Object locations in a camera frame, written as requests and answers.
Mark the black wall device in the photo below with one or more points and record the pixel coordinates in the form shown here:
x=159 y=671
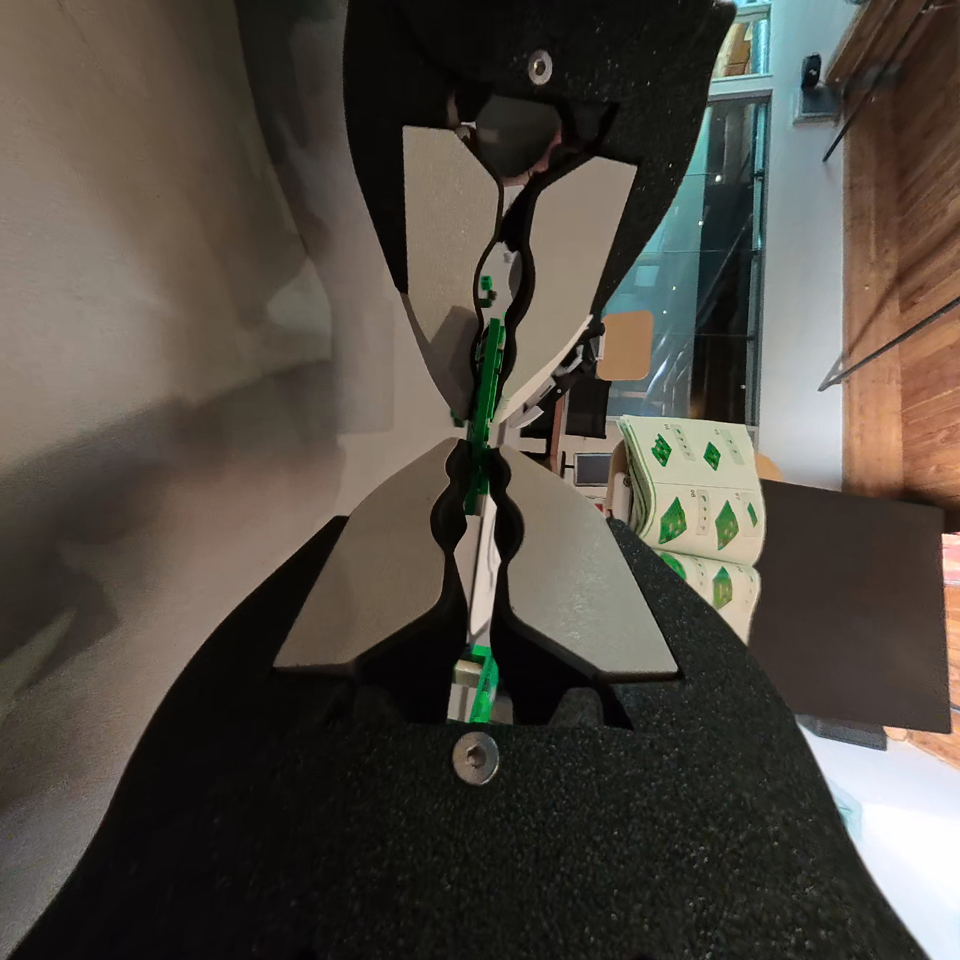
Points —
x=811 y=73

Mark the black metal table leg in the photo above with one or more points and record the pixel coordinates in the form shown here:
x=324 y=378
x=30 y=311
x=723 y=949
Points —
x=885 y=349
x=862 y=97

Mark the lego instruction booklet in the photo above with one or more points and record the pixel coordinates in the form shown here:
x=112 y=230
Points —
x=697 y=487

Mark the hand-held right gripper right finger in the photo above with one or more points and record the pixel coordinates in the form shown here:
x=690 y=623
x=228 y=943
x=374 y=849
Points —
x=577 y=585

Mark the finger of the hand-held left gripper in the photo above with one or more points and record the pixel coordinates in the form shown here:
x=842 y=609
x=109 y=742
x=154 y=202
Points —
x=442 y=225
x=577 y=240

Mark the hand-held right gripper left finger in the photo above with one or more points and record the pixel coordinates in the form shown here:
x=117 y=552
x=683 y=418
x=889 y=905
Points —
x=375 y=570

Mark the tan chair backrest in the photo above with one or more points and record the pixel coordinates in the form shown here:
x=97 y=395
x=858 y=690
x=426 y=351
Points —
x=626 y=345

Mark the glass partition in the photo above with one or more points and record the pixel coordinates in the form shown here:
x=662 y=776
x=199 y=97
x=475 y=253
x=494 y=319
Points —
x=720 y=247

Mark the green white lego assembly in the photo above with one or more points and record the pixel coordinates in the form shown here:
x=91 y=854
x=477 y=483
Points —
x=489 y=375

